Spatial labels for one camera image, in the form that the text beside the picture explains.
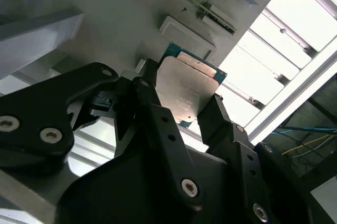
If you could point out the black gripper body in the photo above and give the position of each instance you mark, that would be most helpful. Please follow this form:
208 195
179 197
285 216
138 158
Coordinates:
118 195

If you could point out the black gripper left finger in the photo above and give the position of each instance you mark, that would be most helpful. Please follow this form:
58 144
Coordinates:
39 118

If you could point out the silver topped CPU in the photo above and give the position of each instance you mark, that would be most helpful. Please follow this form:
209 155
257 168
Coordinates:
184 87

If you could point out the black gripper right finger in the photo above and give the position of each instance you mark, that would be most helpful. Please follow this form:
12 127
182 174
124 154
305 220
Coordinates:
242 155

